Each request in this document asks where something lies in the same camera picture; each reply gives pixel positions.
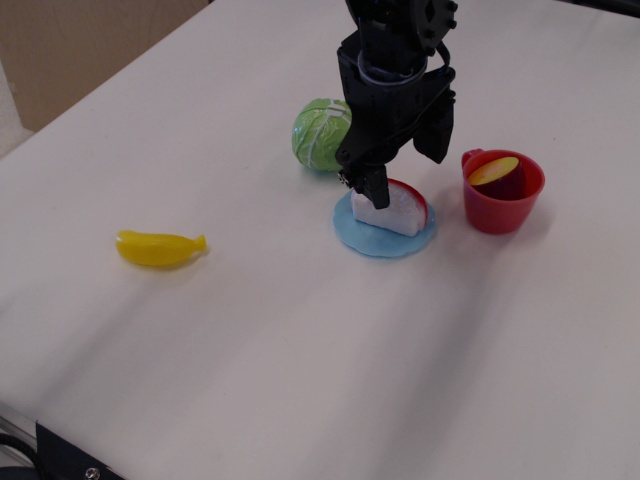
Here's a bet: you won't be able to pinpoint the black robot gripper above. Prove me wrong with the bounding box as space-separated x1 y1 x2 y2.
336 34 456 209

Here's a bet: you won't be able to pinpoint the white and red toy sushi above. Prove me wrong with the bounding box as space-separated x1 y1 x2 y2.
350 179 428 237

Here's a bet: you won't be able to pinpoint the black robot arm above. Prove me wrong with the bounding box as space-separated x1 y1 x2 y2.
336 1 458 210

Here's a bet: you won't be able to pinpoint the light blue toy plate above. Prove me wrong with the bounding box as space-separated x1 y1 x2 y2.
332 193 437 259

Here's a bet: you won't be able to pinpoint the green toy cabbage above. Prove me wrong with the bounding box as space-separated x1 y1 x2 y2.
291 98 352 172

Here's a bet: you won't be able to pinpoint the red toy cup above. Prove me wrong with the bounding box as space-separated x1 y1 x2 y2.
461 149 545 234

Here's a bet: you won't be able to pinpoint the purple and yellow toy fruit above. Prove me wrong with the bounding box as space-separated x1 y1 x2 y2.
468 156 525 201

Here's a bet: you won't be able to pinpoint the yellow toy banana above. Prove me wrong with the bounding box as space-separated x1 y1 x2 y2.
115 230 207 267

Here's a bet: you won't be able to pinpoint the brown cardboard box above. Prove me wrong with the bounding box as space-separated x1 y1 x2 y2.
1 1 209 132

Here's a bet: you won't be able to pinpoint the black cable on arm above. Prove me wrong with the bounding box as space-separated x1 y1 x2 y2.
424 42 455 81

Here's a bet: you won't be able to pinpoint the black corner bracket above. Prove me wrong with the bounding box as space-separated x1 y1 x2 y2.
36 423 124 480

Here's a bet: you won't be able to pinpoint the aluminium table frame rail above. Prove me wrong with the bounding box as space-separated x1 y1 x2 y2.
0 402 37 467

